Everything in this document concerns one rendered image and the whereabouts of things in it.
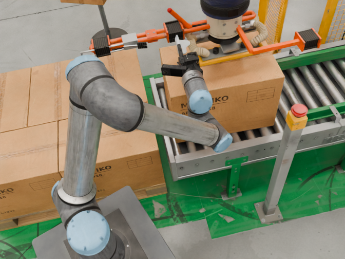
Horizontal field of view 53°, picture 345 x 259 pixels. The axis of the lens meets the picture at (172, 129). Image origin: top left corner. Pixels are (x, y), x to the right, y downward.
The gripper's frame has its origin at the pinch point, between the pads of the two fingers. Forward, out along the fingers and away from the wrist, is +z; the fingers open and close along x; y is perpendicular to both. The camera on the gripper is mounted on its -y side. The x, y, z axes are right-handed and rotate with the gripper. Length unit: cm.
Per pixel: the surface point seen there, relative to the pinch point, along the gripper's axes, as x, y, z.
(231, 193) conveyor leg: -116, 26, -19
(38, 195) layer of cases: -88, -95, -4
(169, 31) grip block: 1.4, -0.6, 11.7
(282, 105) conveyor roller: -66, 66, 7
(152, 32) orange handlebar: 1.1, -8.1, 14.2
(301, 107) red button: -17, 48, -35
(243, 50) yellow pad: -10.6, 33.2, 1.8
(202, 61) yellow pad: -11.3, 12.5, 0.8
